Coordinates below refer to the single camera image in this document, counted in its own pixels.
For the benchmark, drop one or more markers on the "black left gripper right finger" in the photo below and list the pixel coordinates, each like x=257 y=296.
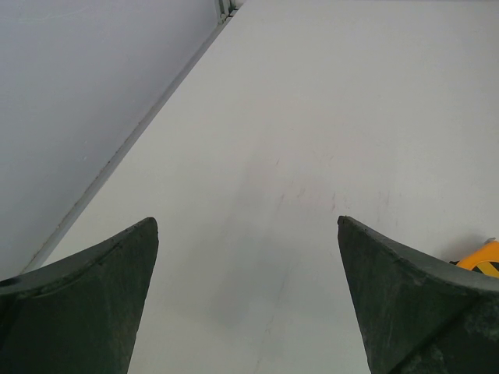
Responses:
x=417 y=313

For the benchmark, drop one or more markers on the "orange tape measure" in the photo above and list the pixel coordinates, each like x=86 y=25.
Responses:
x=484 y=260

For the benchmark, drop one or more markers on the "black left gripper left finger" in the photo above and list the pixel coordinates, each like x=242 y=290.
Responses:
x=82 y=313

